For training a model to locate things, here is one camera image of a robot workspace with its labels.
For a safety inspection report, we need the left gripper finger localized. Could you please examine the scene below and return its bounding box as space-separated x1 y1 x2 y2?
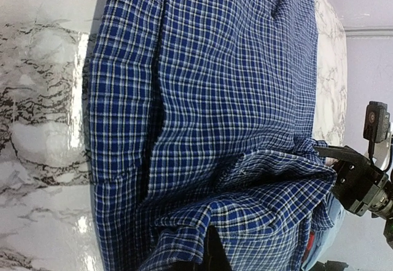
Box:
201 225 232 271

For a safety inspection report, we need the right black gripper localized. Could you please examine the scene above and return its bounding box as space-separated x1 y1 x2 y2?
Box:
314 146 392 219

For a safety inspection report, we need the dark blue checked shirt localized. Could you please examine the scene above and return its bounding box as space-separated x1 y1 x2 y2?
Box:
88 0 336 270

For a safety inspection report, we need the light blue folded shirt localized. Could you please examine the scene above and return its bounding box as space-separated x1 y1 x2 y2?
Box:
301 193 346 270

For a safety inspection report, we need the red black plaid folded shirt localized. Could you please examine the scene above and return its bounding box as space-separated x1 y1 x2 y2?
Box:
302 231 315 263

